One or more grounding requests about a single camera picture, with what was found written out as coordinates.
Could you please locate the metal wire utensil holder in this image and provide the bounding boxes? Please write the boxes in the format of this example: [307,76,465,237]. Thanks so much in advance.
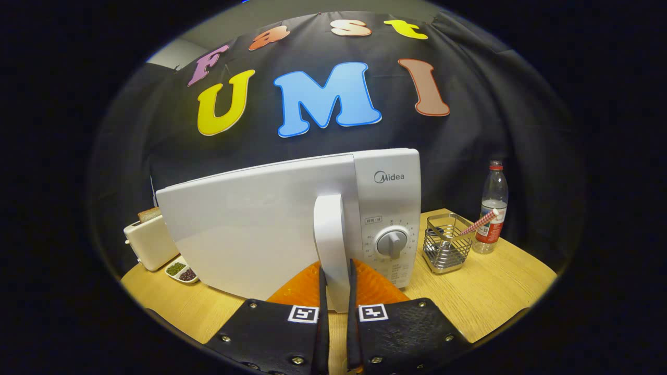
[422,212,476,274]

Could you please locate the clear plastic water bottle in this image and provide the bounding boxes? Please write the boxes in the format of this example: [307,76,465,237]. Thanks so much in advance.
[473,160,509,254]

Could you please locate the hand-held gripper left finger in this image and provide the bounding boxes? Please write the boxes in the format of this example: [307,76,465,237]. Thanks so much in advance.
[203,260,330,375]

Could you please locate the white microwave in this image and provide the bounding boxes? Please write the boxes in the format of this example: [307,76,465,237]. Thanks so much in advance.
[155,148,422,313]

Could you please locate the red checked straw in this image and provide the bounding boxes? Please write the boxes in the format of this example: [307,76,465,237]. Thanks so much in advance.
[458,208,499,238]

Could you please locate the divided dish of beans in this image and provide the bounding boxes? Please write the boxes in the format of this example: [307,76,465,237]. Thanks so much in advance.
[165,255,200,285]

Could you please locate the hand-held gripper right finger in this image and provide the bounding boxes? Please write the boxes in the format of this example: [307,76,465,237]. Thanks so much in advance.
[347,259,472,375]

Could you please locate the cream toaster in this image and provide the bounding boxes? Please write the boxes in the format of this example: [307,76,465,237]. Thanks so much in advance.
[123,215,180,271]

